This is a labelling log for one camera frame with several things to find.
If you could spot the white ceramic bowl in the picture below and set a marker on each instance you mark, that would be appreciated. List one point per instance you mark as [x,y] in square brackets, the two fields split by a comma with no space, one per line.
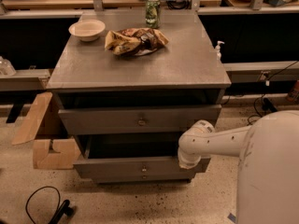
[87,30]

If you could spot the white pump bottle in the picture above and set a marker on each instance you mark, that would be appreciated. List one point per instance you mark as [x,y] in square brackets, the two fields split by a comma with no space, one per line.
[218,49]

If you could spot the crumpled yellow chip bag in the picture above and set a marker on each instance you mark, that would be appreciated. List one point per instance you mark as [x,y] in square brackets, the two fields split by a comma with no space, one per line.
[135,41]

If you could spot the grey three-drawer cabinet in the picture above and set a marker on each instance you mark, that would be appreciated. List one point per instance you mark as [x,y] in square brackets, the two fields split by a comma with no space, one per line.
[185,72]

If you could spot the grey drawer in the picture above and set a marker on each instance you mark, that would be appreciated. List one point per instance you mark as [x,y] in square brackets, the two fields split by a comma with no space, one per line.
[143,178]
[132,154]
[152,119]

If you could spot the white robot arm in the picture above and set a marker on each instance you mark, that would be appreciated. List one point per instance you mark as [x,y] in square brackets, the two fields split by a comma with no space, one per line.
[268,168]

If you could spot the orange bottle right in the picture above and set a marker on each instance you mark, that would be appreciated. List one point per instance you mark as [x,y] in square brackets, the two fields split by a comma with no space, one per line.
[293,95]

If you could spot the upright wooden board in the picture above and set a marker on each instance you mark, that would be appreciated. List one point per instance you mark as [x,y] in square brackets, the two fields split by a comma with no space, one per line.
[31,123]

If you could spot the grey top drawer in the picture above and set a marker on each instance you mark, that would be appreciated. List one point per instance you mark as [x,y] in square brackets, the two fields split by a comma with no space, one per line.
[152,119]

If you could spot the green soda can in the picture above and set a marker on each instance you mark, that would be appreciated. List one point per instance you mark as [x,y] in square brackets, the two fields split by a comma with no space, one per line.
[153,13]

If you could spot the notched wooden block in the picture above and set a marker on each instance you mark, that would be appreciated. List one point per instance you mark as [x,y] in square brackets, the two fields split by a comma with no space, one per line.
[56,154]

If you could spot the grey bottom drawer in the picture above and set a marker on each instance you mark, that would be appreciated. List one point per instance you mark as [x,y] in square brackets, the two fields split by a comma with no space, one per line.
[143,178]

